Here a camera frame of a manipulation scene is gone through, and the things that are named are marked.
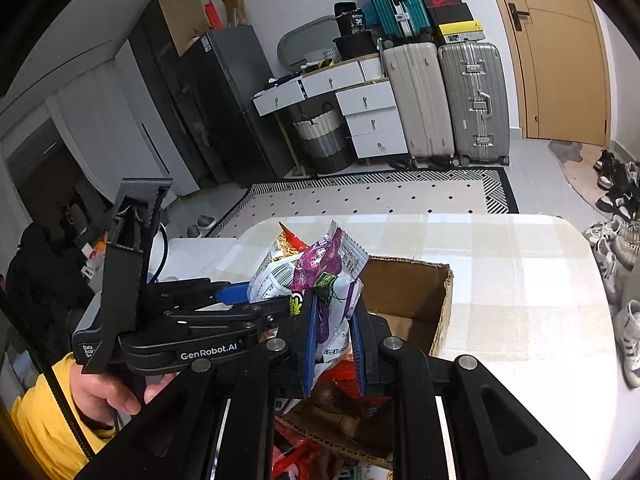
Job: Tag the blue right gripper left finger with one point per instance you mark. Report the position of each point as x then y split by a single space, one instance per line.
311 310

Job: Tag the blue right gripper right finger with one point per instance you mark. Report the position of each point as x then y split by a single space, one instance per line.
359 348

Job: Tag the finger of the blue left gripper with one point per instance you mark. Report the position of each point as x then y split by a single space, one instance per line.
230 293

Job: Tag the white orange noodle snack bag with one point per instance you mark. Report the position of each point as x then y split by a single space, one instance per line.
274 276

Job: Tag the purple candy snack bag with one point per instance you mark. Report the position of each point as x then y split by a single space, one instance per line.
330 268

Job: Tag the red chip bag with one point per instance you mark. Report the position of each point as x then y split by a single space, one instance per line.
336 433

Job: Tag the person left hand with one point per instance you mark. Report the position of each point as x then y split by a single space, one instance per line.
98 396

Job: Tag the brown cardboard SF box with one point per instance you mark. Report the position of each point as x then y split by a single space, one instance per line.
413 296

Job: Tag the woven laundry basket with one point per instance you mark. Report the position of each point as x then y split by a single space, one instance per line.
325 141

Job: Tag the checkered tablecloth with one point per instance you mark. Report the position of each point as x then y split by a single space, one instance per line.
528 302

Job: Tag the patterned floor rug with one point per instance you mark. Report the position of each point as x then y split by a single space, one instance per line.
475 190

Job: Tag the white drawer desk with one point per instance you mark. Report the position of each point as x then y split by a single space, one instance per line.
363 94

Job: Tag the black refrigerator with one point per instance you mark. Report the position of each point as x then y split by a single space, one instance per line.
228 67

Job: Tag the white high-top sneaker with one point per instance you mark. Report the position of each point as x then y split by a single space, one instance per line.
627 336

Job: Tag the beige suitcase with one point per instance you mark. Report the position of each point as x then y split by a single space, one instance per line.
416 79

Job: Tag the silver suitcase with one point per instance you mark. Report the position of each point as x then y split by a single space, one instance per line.
477 100

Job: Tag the stack of shoe boxes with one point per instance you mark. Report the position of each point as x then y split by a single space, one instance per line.
452 21

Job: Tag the wooden door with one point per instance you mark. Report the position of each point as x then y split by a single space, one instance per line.
560 69

